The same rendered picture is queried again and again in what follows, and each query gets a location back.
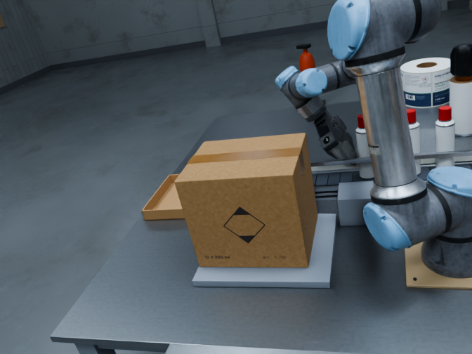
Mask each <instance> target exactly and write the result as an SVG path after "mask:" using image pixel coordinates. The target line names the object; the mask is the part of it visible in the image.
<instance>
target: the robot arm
mask: <svg viewBox="0 0 472 354"><path fill-rule="evenodd" d="M441 10H442V6H441V0H338V1H337V2H336V3H335V4H334V5H333V7H332V9H331V12H330V15H329V19H328V25H327V36H328V42H329V47H330V49H331V51H333V55H334V57H335V58H336V59H338V60H339V61H336V62H334V63H330V64H327V65H323V66H319V67H315V68H310V69H307V70H304V71H302V72H299V71H298V70H297V69H296V68H295V67H294V66H290V67H288V68H287V69H286V70H285V71H283V72H282V73H281V74H280V75H279V76H278V77H277V78H276V80H275V83H276V84H277V85H278V87H279V88H280V90H281V92H283V94H285V96H286V97H287V98H288V99H289V101H290V102H291V103H292V105H293V106H294V107H295V108H296V109H297V110H298V111H297V113H300V114H301V115H302V116H303V118H306V121H307V122H308V123H309V122H312V121H314V125H315V128H316V130H317V134H318V136H319V140H320V142H321V146H322V149H323V150H324V151H325V152H326V153H327V154H328V155H330V156H331V157H333V158H335V159H349V158H348V157H347V155H346V154H345V152H344V151H343V150H342V149H341V148H340V146H337V145H338V144H339V142H342V145H341V147H342V148H343V149H344V150H345V151H346V152H347V153H348V156H349V157H350V158H351V159H352V158H357V154H356V151H355V147H354V144H353V139H352V136H351V135H350V134H349V133H348V132H346V130H347V126H346V125H345V124H344V123H343V122H342V120H341V119H340V118H339V116H338V115H336V116H335V117H332V116H331V115H330V113H328V111H327V110H326V109H327V108H326V106H325V105H324V104H323V101H322V100H321V99H320V97H319V95H320V94H323V93H326V92H330V91H333V90H336V89H340V88H343V87H345V86H350V85H352V84H357V88H358V94H359V98H360V105H361V109H362V116H363V120H364V124H365V131H366V135H367V142H368V146H369V153H370V157H371V161H372V168H373V172H374V180H375V184H374V186H373V187H372V188H371V190H370V196H371V200H372V203H371V202H370V203H367V205H365V206H364V209H363V216H364V220H365V223H366V225H367V227H368V229H369V231H370V233H371V234H372V236H373V238H374V239H375V240H376V241H377V242H378V243H379V244H380V245H381V246H382V247H383V248H384V249H387V250H389V251H400V250H402V249H406V248H407V249H409V248H410V247H412V246H414V245H415V244H418V243H421V242H423V244H422V246H421V259H422V261H423V263H424V265H425V266H426V267H427V268H429V269H430V270H432V271H433V272H435V273H437V274H439V275H442V276H445V277H452V278H470V277H472V170H470V169H466V168H463V167H458V166H442V167H438V168H435V169H432V170H431V171H430V172H429V173H428V176H427V181H428V182H427V183H426V182H425V181H423V180H422V179H420V178H419V177H417V170H416V165H415V161H414V153H413V148H412V139H411V135H410V130H409V122H408V118H407V109H406V104H405V97H404V92H403V87H402V79H401V74H400V66H399V64H400V61H401V60H402V59H403V58H404V56H405V45H406V44H414V43H416V42H418V41H419V40H420V39H422V38H423V37H425V36H426V35H427V34H428V33H430V32H431V31H432V30H433V29H434V28H435V26H436V25H437V24H438V21H439V19H440V15H441ZM340 121H341V122H342V123H341V122H340Z"/></svg>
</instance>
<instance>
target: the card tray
mask: <svg viewBox="0 0 472 354"><path fill-rule="evenodd" d="M179 175H180V174H172V175H168V177H167V178H166V179H165V181H164V182H163V183H162V184H161V186H160V187H159V189H158V190H157V191H156V193H155V194H154V195H153V196H152V198H151V199H150V200H149V202H148V203H147V204H146V205H145V207H144V208H143V209H142V214H143V218H144V219H145V221H149V220H169V219H185V216H184V213H183V209H182V206H181V203H180V200H179V197H178V193H177V190H176V186H175V183H174V181H175V180H176V179H177V177H178V176H179Z"/></svg>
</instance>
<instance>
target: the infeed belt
mask: <svg viewBox="0 0 472 354"><path fill-rule="evenodd" d="M454 166H458V167H463V168H466V169H470V170H472V164H471V165H470V164H457V165H456V164H455V165H454ZM432 169H435V166H430V167H428V166H421V174H420V175H419V176H417V177H419V178H420V179H422V180H423V181H427V176H428V173H429V172H430V171H431V170H432ZM312 175H313V185H314V187H316V186H329V185H339V183H347V182H360V181H374V183H375V180H374V179H372V180H363V179H361V178H360V172H359V171H354V172H352V171H344V172H333V173H318V174H316V173H312Z"/></svg>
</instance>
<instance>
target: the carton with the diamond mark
mask: <svg viewBox="0 0 472 354"><path fill-rule="evenodd" d="M174 183H175V186H176V190H177V193H178V197H179V200H180V203H181V206H182V209H183V213H184V216H185V220H186V223H187V226H188V230H189V233H190V236H191V239H192V243H193V246H194V249H195V253H196V256H197V260H198V263H199V266H200V267H248V268H308V266H309V262H310V255H311V251H312V247H313V240H314V235H315V228H316V224H317V217H318V213H317V205H316V199H315V190H314V185H313V175H312V171H311V165H310V156H309V151H308V141H307V137H306V133H294V134H286V135H277V136H262V137H254V138H238V139H230V140H215V141H207V142H203V144H202V145H201V147H200V148H199V149H198V151H197V152H196V153H195V155H194V156H192V157H191V159H190V160H189V162H188V163H187V165H186V167H185V168H184V169H183V170H182V172H181V173H180V175H179V176H178V177H177V179H176V180H175V181H174Z"/></svg>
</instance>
